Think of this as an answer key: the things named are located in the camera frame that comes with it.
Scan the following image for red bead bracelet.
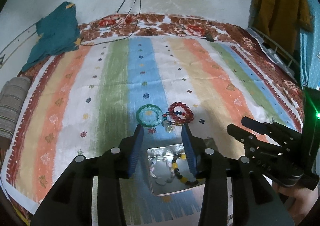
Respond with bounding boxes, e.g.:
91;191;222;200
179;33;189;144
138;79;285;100
167;102;194;124

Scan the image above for yellow and dark bead bracelet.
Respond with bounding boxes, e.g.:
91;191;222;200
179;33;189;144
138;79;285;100
171;153;200;187

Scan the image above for blue and clear bead bracelet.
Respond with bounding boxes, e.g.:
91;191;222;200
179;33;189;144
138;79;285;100
161;111;188;134

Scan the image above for silver metal tin box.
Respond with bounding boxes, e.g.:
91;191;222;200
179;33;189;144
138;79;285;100
146;144;204;196

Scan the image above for pastel shell charm bracelet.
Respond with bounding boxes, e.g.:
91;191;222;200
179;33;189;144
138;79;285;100
149;157;177;186

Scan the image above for light blue bead bracelet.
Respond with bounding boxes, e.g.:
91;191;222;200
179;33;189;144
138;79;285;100
139;106;162;126

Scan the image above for green jade bangle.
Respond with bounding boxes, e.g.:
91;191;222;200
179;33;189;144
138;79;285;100
136;104;163;128

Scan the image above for person's right hand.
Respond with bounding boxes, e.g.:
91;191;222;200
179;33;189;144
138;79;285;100
272;182;319;225

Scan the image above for blue dotted curtain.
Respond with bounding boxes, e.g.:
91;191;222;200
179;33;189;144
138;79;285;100
300;0;319;90

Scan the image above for striped colourful cloth mat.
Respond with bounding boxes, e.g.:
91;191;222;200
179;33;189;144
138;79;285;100
1;36;303;225

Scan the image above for mustard hanging jacket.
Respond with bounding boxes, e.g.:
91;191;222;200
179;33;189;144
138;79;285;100
253;0;313;54

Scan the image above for grey striped pillow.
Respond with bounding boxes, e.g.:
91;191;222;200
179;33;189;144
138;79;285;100
1;76;31;150

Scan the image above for teal folded garment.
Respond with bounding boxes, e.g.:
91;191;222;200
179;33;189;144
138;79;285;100
21;2;80;72

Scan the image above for white wire rack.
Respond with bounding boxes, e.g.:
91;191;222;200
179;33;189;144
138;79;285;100
246;27;300;80

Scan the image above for black charging cable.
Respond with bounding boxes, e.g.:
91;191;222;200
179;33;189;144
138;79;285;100
80;0;142;47

